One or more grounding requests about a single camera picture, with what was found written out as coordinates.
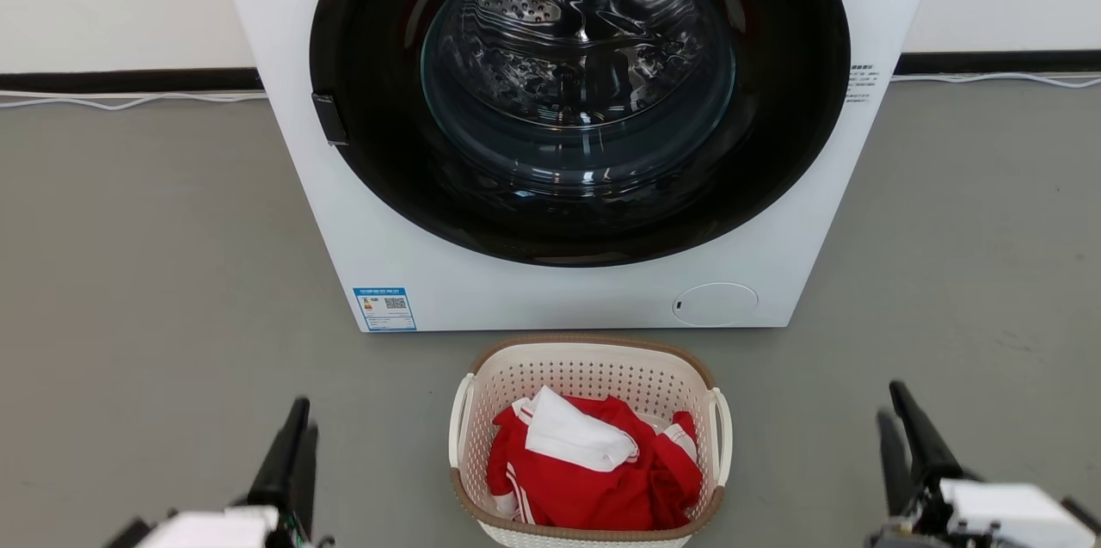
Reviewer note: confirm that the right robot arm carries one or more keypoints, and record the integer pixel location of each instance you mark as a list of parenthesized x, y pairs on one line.
[(1082, 515)]

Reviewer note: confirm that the red garment with white stripes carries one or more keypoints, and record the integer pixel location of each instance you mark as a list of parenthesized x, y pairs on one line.
[(593, 496)]

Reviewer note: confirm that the white front-load washing machine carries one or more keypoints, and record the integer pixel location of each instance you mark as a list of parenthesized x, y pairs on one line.
[(344, 230)]

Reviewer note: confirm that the black baseboard strip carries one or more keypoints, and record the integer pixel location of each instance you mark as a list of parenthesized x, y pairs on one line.
[(129, 82), (998, 62)]

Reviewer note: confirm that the glass door window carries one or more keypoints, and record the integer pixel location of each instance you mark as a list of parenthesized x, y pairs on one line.
[(576, 58)]

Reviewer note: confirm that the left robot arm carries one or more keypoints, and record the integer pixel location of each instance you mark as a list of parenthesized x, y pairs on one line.
[(127, 536)]

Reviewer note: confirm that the small printed text sticker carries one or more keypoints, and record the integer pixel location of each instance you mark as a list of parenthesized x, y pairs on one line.
[(862, 83)]

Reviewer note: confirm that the round black washer door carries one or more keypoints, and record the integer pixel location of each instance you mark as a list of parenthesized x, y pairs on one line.
[(370, 58)]

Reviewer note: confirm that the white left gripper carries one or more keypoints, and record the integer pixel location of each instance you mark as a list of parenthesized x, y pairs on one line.
[(215, 531)]

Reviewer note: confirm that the round white filter cover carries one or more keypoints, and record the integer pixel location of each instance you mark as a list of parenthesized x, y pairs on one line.
[(714, 304)]

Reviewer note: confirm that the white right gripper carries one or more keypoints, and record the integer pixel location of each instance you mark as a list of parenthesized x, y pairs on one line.
[(1006, 514)]

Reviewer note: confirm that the blue energy label sticker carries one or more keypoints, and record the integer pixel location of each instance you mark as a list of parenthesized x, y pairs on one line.
[(384, 310)]

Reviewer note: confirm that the white perforated laundry basket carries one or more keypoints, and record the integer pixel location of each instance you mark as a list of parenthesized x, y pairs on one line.
[(585, 376)]

